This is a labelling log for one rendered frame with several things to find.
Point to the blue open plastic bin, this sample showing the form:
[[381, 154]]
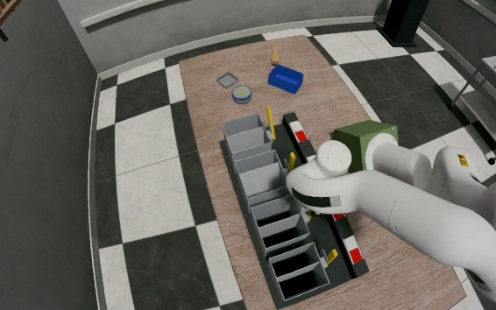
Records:
[[285, 78]]

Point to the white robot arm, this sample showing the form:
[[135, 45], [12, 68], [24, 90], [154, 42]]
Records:
[[448, 224]]

